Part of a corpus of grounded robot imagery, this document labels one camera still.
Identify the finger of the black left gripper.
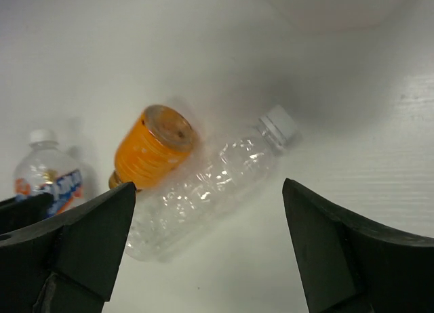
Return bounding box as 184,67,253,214
0,193,54,234

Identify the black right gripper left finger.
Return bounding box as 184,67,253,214
1,182,136,312

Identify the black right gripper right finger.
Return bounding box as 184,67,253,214
282,179,433,312

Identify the blue orange label clear bottle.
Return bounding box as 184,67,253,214
14,129,95,217

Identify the clear unlabelled plastic bottle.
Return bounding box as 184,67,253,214
125,105,297,262

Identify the white octagonal bin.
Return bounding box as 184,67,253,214
267,0,412,33

